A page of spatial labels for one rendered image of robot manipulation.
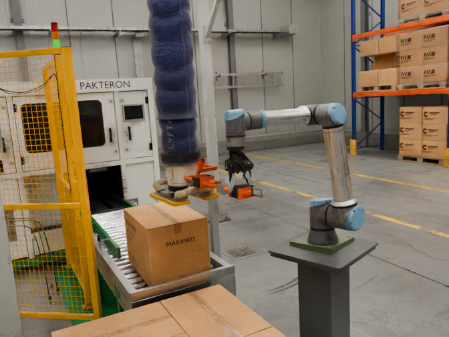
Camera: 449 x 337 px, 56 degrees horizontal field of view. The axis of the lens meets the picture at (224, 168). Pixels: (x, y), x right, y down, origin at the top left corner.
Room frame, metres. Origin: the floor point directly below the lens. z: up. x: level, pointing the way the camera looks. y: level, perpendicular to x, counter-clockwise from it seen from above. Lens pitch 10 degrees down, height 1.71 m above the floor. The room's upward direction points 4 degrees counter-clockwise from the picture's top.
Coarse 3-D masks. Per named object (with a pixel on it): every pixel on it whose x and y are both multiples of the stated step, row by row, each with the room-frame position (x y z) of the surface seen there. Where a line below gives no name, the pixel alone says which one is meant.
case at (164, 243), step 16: (128, 208) 2.98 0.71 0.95; (144, 208) 2.96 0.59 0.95; (160, 208) 2.93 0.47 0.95; (176, 208) 2.90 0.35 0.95; (128, 224) 2.88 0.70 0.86; (144, 224) 2.55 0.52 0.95; (160, 224) 2.53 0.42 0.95; (176, 224) 2.53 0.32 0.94; (192, 224) 2.58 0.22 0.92; (128, 240) 2.92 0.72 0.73; (144, 240) 2.52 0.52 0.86; (160, 240) 2.48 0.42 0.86; (176, 240) 2.53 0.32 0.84; (192, 240) 2.58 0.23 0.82; (128, 256) 2.97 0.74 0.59; (144, 256) 2.55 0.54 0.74; (160, 256) 2.48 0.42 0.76; (176, 256) 2.53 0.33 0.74; (192, 256) 2.57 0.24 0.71; (208, 256) 2.62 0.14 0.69; (144, 272) 2.59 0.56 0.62; (160, 272) 2.48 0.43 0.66; (176, 272) 2.52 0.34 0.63; (192, 272) 2.57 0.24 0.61
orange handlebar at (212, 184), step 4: (204, 164) 2.69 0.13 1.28; (208, 164) 2.67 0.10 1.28; (204, 168) 2.54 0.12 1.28; (208, 168) 2.55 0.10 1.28; (212, 168) 2.57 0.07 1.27; (216, 168) 2.58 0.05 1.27; (200, 172) 2.52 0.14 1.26; (184, 176) 2.33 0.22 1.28; (188, 180) 2.29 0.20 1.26; (212, 180) 2.13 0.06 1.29; (216, 180) 2.14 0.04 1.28; (204, 184) 2.13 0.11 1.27; (208, 184) 2.10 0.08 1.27; (212, 184) 2.07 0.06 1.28; (212, 188) 2.08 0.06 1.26; (224, 188) 1.97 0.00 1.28; (228, 188) 1.95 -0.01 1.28; (244, 192) 1.86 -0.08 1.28; (248, 192) 1.86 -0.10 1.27
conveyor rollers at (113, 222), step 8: (96, 216) 4.30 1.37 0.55; (104, 216) 4.32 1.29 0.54; (112, 216) 4.28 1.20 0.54; (120, 216) 4.24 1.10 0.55; (104, 224) 3.98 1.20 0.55; (112, 224) 4.01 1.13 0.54; (120, 224) 3.96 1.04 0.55; (112, 232) 3.74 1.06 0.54; (120, 232) 3.70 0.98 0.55; (120, 240) 3.50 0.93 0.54; (104, 248) 3.34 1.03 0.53; (120, 248) 3.31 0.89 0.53; (112, 256) 3.11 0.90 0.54; (120, 264) 2.95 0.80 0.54; (128, 264) 2.91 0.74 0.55; (128, 272) 2.80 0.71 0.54; (136, 272) 2.76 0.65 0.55; (128, 280) 2.63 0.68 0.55; (136, 280) 2.65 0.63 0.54; (136, 288) 2.55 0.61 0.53
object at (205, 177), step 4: (192, 176) 2.22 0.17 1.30; (196, 176) 2.23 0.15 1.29; (200, 176) 2.24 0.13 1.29; (204, 176) 2.25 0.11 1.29; (208, 176) 2.18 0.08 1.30; (212, 176) 2.19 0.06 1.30; (192, 180) 2.20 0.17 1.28; (196, 180) 2.16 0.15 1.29; (200, 180) 2.15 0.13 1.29; (204, 180) 2.16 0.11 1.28; (208, 180) 2.18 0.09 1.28; (192, 184) 2.21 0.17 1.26; (196, 184) 2.17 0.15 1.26; (200, 184) 2.15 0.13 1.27; (200, 188) 2.15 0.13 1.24
